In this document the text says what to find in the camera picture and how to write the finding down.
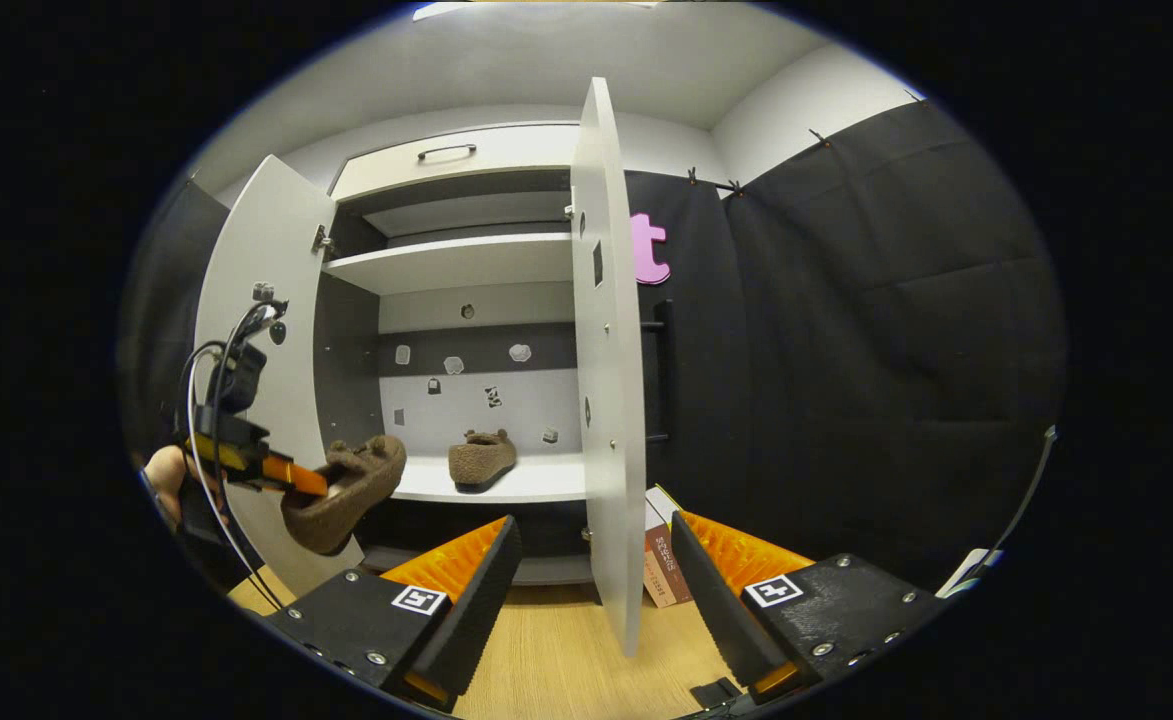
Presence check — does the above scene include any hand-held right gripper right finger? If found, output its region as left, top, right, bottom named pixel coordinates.
left=669, top=510, right=950, bottom=706

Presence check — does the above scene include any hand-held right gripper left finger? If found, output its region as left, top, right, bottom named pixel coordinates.
left=264, top=515, right=524, bottom=713

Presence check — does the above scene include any brown plush shoe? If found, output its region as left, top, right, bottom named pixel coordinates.
left=279, top=434, right=409, bottom=557
left=446, top=428, right=519, bottom=493

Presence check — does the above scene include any white door with phone sticker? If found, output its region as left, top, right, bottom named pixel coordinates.
left=193, top=153, right=367, bottom=599

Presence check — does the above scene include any white door with cat sticker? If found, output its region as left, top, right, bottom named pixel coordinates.
left=569, top=77, right=675, bottom=658

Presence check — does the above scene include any white shoe cabinet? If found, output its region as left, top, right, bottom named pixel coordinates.
left=311, top=122, right=592, bottom=586

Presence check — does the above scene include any white cabinet drawer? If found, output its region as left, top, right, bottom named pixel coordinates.
left=331, top=122, right=582, bottom=201

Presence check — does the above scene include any cardboard box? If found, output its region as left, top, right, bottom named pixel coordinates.
left=643, top=485, right=695, bottom=609

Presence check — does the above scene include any black backdrop cloth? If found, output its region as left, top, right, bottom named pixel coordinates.
left=116, top=100, right=1067, bottom=591

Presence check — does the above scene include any large ceiling light panel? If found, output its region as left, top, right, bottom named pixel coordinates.
left=411, top=0, right=507, bottom=23

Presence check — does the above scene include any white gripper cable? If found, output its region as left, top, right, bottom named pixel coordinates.
left=181, top=340, right=287, bottom=613

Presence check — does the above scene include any thin dark cable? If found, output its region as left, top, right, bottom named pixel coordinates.
left=986, top=425, right=1059, bottom=561

